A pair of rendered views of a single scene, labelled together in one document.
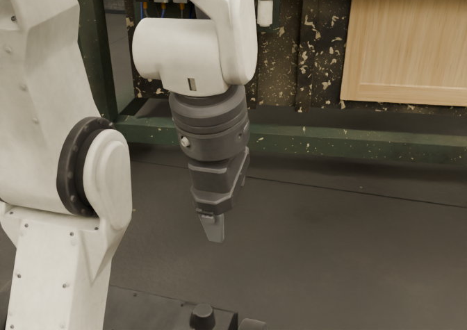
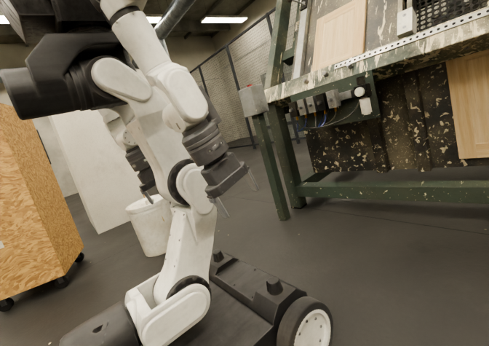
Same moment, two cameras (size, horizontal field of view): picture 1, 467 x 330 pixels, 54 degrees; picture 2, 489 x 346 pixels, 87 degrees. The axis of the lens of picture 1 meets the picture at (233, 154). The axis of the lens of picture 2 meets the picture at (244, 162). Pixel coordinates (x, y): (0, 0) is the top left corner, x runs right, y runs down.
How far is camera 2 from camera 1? 0.46 m
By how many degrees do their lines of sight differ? 42
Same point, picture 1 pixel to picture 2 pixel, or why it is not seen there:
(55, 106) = (165, 151)
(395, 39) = not seen: outside the picture
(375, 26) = (477, 96)
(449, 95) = not seen: outside the picture
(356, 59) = (466, 125)
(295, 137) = (412, 189)
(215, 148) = (198, 158)
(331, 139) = (445, 189)
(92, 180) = (180, 184)
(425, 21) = not seen: outside the picture
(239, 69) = (182, 112)
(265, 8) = (364, 103)
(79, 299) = (186, 249)
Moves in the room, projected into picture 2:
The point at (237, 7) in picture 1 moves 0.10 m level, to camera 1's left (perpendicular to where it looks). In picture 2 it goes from (167, 82) to (141, 96)
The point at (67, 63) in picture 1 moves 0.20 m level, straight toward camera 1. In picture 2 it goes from (173, 134) to (124, 146)
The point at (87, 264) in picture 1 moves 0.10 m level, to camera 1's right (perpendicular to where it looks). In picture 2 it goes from (192, 232) to (215, 234)
